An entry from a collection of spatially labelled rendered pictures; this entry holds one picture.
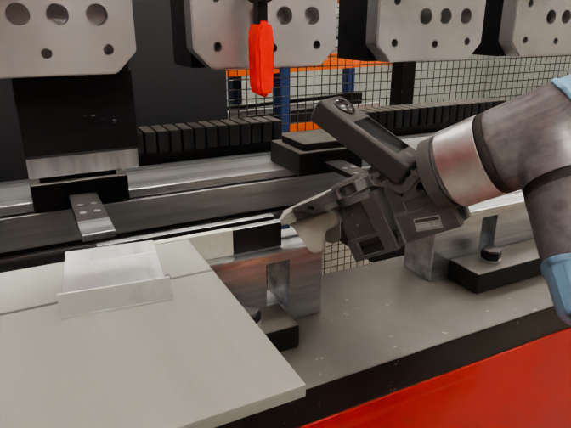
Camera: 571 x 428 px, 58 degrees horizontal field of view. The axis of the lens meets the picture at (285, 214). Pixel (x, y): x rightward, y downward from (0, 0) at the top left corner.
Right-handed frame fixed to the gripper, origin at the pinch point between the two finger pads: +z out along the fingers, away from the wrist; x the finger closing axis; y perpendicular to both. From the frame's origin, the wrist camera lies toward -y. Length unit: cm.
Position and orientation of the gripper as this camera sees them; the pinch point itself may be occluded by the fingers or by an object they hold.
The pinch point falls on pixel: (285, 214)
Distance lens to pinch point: 61.0
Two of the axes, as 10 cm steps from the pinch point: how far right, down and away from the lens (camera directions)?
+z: -7.2, 3.0, 6.3
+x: 5.6, -3.0, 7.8
